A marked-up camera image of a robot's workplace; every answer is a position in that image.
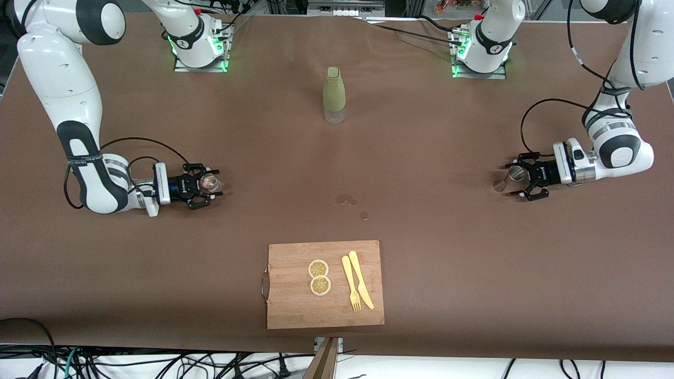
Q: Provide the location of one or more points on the green sleeved glass bottle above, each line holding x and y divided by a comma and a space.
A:
334, 95

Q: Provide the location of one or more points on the wooden post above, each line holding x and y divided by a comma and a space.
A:
324, 366

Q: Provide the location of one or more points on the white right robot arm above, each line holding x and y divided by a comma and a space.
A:
63, 89

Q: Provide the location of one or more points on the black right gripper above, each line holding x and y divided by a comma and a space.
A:
181, 185

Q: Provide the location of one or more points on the small metal bracket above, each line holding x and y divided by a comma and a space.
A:
340, 345

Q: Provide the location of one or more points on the yellow lemon slice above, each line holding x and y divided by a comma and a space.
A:
320, 286
318, 268

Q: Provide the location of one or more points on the wooden cutting board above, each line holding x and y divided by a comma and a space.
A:
295, 305

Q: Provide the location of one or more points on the yellow plastic knife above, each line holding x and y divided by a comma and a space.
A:
358, 273

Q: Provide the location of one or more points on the orange plastic item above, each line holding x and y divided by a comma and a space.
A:
445, 6

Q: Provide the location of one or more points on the steel jigger measuring cup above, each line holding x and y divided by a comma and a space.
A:
500, 185

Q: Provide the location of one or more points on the yellow plastic fork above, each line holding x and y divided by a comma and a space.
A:
349, 281

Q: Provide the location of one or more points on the clear glass shaker cup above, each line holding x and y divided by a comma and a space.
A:
211, 181

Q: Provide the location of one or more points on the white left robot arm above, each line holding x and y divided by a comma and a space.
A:
621, 147

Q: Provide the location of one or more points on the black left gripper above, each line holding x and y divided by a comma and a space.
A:
545, 173

